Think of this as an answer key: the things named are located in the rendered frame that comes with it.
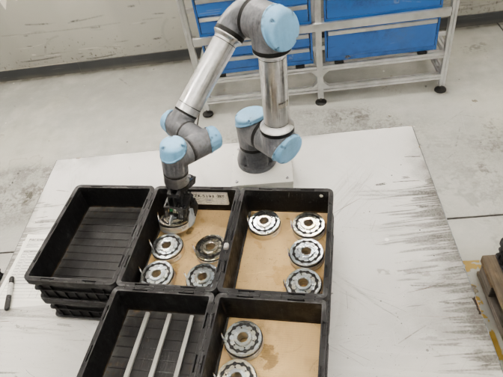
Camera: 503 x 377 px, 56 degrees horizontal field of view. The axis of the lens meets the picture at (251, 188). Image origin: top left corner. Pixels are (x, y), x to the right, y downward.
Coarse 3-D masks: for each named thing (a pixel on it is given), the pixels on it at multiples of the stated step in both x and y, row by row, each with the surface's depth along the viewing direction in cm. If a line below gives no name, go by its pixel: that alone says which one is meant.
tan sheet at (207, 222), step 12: (204, 216) 161; (216, 216) 160; (228, 216) 159; (192, 228) 157; (204, 228) 157; (216, 228) 156; (192, 240) 154; (192, 252) 150; (180, 264) 148; (192, 264) 147; (180, 276) 144
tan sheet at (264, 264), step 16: (288, 224) 153; (256, 240) 150; (272, 240) 149; (288, 240) 148; (320, 240) 147; (256, 256) 146; (272, 256) 145; (288, 256) 144; (240, 272) 142; (256, 272) 141; (272, 272) 141; (288, 272) 140; (320, 272) 138; (240, 288) 138; (256, 288) 137; (272, 288) 137
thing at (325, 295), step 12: (240, 192) 152; (312, 192) 149; (324, 192) 148; (240, 204) 148; (228, 240) 139; (228, 252) 136; (324, 264) 128; (324, 276) 125; (228, 288) 127; (324, 288) 123; (324, 300) 122
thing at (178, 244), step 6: (168, 234) 153; (174, 234) 153; (156, 240) 152; (162, 240) 151; (174, 240) 151; (180, 240) 150; (156, 246) 150; (174, 246) 149; (180, 246) 148; (156, 252) 148; (162, 252) 148; (168, 252) 147; (174, 252) 147; (162, 258) 146; (168, 258) 146
